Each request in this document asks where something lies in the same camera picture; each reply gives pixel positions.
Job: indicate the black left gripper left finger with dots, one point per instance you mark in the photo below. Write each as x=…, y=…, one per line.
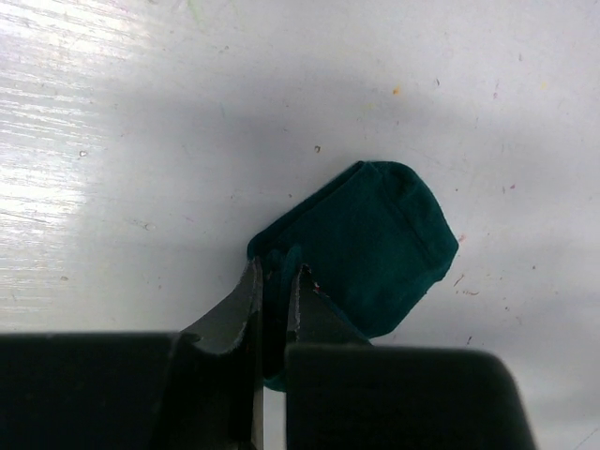
x=200, y=388

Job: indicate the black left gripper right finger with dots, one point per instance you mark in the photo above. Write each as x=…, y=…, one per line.
x=344, y=393

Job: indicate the dark green reindeer sock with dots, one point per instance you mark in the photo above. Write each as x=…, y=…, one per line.
x=374, y=239

